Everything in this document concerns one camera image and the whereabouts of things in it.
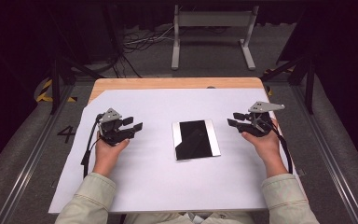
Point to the black tripod stand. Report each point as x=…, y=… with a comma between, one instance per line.
x=309, y=81
x=55, y=84

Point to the yellow black hazard tape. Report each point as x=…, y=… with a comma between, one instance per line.
x=45, y=90
x=269, y=90

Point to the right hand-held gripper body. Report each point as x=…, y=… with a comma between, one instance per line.
x=259, y=124

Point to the white metal stand frame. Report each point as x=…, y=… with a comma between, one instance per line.
x=213, y=18

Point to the large white paper sheet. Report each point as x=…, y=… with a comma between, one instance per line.
x=167, y=186

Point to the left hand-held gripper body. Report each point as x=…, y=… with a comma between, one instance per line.
x=113, y=132

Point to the person's beige jacket torso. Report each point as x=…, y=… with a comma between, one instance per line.
x=167, y=218

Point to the aluminium floor rail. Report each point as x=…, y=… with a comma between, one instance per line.
x=329, y=161
x=28, y=165

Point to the person's left hand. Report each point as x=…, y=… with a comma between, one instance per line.
x=105, y=157

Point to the person's right hand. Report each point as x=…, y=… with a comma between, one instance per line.
x=270, y=149

